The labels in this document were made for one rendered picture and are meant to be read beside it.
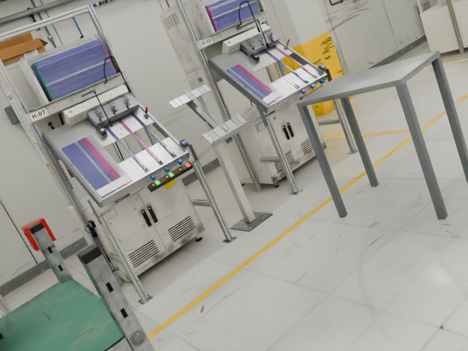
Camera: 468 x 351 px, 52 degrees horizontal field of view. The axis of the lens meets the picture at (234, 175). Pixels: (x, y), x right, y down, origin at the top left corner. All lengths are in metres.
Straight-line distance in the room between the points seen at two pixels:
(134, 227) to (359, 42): 4.97
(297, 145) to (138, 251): 1.67
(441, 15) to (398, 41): 1.49
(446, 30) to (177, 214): 4.46
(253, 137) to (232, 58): 0.68
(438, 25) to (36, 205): 5.20
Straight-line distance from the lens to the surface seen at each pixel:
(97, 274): 0.78
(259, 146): 3.98
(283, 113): 4.15
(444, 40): 6.85
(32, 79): 3.46
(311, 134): 2.95
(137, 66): 5.34
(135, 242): 3.48
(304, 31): 6.02
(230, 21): 4.16
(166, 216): 3.55
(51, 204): 4.97
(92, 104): 3.50
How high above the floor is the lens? 1.31
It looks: 15 degrees down
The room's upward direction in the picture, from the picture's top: 24 degrees counter-clockwise
